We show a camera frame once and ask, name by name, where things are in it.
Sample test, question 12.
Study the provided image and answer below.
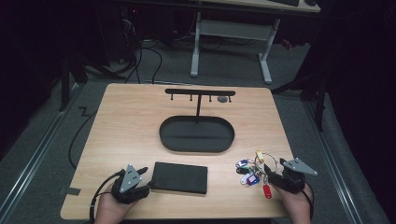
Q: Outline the bundle of black cables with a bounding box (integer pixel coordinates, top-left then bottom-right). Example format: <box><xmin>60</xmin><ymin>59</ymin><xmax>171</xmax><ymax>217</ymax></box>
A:
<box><xmin>120</xmin><ymin>8</ymin><xmax>163</xmax><ymax>85</ymax></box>

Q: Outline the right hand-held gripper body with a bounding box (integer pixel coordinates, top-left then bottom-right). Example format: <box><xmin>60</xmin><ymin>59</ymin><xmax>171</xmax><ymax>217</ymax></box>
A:
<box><xmin>270</xmin><ymin>157</ymin><xmax>318</xmax><ymax>194</ymax></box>

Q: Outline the desk with grey metal legs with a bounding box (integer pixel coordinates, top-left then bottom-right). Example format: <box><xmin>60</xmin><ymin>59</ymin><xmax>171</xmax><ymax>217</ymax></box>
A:
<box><xmin>189</xmin><ymin>0</ymin><xmax>322</xmax><ymax>85</ymax></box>

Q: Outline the person's right hand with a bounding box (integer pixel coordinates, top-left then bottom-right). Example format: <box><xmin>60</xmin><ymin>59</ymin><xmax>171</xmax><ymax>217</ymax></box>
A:
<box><xmin>271</xmin><ymin>182</ymin><xmax>314</xmax><ymax>224</ymax></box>

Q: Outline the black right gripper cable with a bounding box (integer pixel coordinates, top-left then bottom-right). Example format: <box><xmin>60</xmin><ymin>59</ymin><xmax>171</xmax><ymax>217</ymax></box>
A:
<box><xmin>299</xmin><ymin>189</ymin><xmax>315</xmax><ymax>220</ymax></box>

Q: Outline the person's left hand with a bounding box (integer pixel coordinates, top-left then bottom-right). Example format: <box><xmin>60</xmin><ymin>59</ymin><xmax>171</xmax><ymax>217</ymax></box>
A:
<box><xmin>93</xmin><ymin>182</ymin><xmax>139</xmax><ymax>224</ymax></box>

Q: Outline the key ring with coloured tags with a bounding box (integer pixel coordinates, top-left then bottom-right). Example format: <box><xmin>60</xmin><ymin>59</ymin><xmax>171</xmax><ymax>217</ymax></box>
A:
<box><xmin>234</xmin><ymin>149</ymin><xmax>279</xmax><ymax>201</ymax></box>

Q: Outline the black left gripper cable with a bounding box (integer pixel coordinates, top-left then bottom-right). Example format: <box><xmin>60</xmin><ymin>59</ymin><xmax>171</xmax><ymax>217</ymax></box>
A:
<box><xmin>89</xmin><ymin>172</ymin><xmax>126</xmax><ymax>224</ymax></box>

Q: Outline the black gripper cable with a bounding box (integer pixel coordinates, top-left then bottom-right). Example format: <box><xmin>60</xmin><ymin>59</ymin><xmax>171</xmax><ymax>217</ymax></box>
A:
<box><xmin>299</xmin><ymin>189</ymin><xmax>315</xmax><ymax>220</ymax></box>
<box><xmin>89</xmin><ymin>172</ymin><xmax>126</xmax><ymax>224</ymax></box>

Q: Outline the black key rack with tray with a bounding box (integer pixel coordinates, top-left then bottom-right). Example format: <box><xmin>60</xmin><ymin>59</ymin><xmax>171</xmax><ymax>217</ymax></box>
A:
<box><xmin>159</xmin><ymin>88</ymin><xmax>237</xmax><ymax>154</ymax></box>

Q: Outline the metal floor rail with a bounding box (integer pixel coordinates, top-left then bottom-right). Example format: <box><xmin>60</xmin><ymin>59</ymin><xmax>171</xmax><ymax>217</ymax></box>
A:
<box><xmin>0</xmin><ymin>81</ymin><xmax>84</xmax><ymax>217</ymax></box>
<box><xmin>302</xmin><ymin>100</ymin><xmax>364</xmax><ymax>224</ymax></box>

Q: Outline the dark metal stand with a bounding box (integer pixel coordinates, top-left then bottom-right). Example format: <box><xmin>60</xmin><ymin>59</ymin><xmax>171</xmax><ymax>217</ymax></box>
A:
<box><xmin>58</xmin><ymin>50</ymin><xmax>127</xmax><ymax>113</ymax></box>
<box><xmin>270</xmin><ymin>60</ymin><xmax>332</xmax><ymax>133</ymax></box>

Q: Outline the black floor cable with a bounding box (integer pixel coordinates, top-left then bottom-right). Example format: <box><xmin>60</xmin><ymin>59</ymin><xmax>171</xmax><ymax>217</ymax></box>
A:
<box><xmin>68</xmin><ymin>106</ymin><xmax>98</xmax><ymax>171</ymax></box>

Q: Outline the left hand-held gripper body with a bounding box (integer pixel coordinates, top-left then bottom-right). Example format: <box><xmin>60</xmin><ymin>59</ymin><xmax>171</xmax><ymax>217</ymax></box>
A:
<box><xmin>110</xmin><ymin>163</ymin><xmax>151</xmax><ymax>205</ymax></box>

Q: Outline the black keyboard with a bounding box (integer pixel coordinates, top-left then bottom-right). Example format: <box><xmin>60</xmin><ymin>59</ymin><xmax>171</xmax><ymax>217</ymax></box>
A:
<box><xmin>268</xmin><ymin>0</ymin><xmax>301</xmax><ymax>7</ymax></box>

